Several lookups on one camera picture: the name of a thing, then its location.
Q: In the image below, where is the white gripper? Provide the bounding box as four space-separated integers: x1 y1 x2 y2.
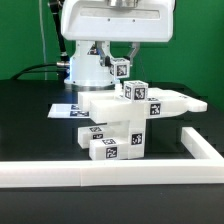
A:
61 0 175 67

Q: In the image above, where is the small tagged cube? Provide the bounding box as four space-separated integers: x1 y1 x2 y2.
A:
123 80 148 102
110 58 130 79

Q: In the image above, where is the white chair back frame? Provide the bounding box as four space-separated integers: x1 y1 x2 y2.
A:
78 88 207 124

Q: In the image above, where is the white chair seat part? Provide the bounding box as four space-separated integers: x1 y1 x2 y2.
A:
108 119 146 160

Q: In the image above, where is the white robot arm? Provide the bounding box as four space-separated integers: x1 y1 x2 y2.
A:
61 0 175 89

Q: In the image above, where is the white U-shaped fence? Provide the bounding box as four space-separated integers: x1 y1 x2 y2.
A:
0 127 224 188

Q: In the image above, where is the white marker base plate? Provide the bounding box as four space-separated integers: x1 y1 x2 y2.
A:
48 104 89 119

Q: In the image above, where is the black cable bundle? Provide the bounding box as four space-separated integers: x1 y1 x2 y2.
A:
9 63 69 81

